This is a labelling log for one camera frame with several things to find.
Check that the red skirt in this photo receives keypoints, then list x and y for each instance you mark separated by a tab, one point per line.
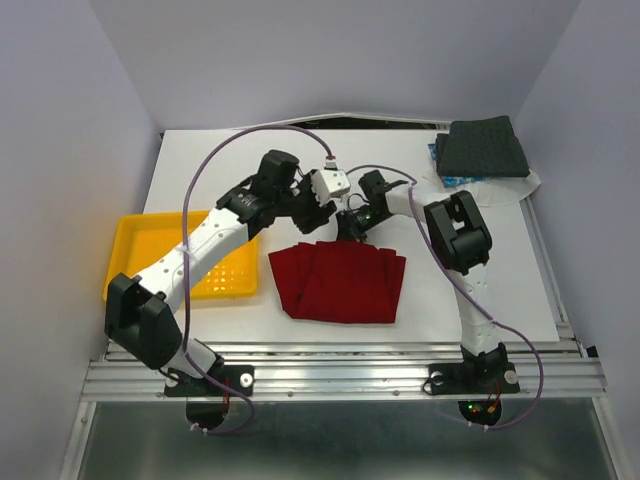
340	282

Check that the white paper sheet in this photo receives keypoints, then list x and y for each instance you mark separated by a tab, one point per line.
492	192

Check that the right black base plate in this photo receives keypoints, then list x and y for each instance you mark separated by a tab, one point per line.
481	389

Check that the yellow plastic tray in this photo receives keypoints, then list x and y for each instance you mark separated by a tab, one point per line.
140	240

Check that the dark grey dotted skirt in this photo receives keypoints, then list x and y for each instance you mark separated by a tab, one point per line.
487	148

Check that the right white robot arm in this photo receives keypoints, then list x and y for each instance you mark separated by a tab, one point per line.
459	241

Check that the aluminium mounting rail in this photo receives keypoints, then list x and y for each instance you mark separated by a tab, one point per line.
322	371

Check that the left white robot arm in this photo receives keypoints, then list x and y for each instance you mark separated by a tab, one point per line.
140	309

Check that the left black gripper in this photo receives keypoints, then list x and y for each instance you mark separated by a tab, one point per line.
318	215

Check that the blue floral skirt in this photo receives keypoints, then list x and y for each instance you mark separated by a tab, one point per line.
450	181

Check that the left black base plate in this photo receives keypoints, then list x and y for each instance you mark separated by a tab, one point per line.
208	404

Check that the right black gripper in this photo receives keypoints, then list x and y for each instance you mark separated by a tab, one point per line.
347	227

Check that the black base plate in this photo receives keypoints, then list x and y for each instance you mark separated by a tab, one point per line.
208	404
481	389

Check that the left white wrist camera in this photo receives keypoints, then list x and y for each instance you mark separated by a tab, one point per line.
328	185

